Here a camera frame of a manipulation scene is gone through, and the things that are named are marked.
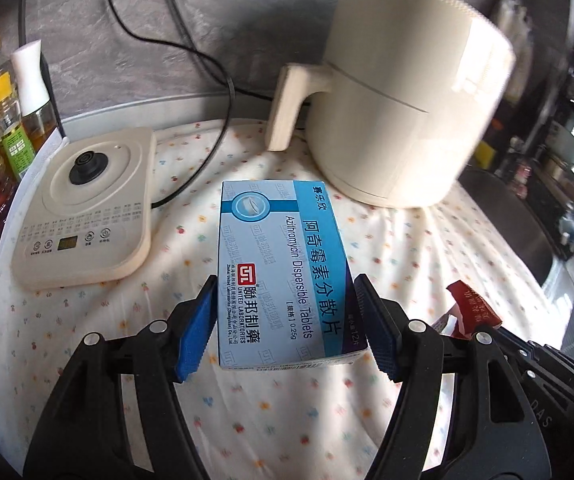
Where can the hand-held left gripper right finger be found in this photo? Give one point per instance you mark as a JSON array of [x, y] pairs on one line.
[[381, 332]]

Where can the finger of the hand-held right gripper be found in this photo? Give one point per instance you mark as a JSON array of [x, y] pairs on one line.
[[552, 356], [549, 384]]

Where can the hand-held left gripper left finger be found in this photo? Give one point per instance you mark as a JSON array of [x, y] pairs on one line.
[[197, 332]]

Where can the red snack wrapper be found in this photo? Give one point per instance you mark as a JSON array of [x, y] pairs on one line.
[[469, 310]]

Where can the blue white medicine box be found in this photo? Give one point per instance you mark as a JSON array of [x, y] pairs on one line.
[[287, 270]]

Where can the floral white tablecloth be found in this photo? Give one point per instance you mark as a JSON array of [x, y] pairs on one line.
[[277, 410]]

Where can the steel kitchen sink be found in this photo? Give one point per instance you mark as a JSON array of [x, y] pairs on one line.
[[512, 230]]

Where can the beige kettle base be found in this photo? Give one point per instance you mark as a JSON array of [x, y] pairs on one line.
[[87, 220]]

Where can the black dish rack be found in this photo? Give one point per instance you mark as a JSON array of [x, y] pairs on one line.
[[567, 170]]

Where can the cream air fryer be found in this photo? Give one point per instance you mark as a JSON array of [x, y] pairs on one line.
[[407, 100]]

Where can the yellow cap oil bottle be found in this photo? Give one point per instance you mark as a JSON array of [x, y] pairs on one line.
[[9, 135]]

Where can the white spout oil bottle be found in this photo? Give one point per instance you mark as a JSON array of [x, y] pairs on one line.
[[32, 80]]

